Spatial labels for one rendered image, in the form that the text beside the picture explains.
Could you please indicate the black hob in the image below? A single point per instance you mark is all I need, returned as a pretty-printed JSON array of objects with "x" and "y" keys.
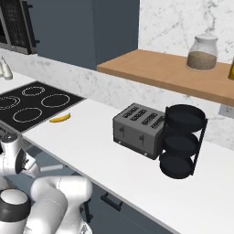
[{"x": 36, "y": 103}]

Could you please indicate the black microwave oven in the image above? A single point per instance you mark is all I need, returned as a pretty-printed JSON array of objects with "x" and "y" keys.
[{"x": 15, "y": 24}]

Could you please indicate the wooden wall shelf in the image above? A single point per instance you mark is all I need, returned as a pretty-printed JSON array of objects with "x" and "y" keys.
[{"x": 170, "y": 73}]

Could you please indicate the grey wall socket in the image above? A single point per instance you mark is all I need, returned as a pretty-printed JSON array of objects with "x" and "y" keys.
[{"x": 227, "y": 111}]

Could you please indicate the glass jar with brown grains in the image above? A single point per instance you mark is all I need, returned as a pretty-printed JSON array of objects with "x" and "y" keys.
[{"x": 202, "y": 55}]

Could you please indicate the grey four-slot toaster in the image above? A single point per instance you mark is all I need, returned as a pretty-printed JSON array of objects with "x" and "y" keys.
[{"x": 137, "y": 134}]

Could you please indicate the pale wooden rolling pin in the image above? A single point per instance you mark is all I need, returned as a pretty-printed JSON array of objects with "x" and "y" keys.
[{"x": 51, "y": 168}]

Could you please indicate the yellow banana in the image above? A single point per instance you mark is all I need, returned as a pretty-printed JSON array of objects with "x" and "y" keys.
[{"x": 60, "y": 118}]

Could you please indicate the white shaker bottle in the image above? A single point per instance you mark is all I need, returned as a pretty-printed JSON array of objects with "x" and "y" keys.
[
  {"x": 1, "y": 70},
  {"x": 7, "y": 71}
]

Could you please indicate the dark blue drawer front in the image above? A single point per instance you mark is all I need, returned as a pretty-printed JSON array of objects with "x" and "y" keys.
[{"x": 134, "y": 219}]

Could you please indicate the dark blue wall cupboard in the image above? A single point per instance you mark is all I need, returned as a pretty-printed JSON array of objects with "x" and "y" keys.
[{"x": 82, "y": 30}]

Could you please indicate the yellow bottle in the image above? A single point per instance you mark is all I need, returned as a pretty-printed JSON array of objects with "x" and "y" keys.
[{"x": 232, "y": 70}]

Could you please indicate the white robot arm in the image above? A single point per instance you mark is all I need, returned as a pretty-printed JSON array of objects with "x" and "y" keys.
[{"x": 58, "y": 198}]

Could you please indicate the dark blue open drawer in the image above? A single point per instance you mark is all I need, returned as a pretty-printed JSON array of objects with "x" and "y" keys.
[{"x": 65, "y": 161}]

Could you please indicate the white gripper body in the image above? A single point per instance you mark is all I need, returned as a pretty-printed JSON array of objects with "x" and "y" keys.
[{"x": 30, "y": 164}]

